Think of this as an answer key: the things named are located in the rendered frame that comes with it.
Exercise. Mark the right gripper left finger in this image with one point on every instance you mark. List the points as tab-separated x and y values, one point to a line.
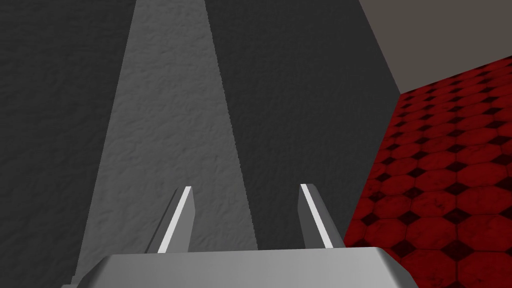
176	226

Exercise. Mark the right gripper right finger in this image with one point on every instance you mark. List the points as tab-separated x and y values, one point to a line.
318	224

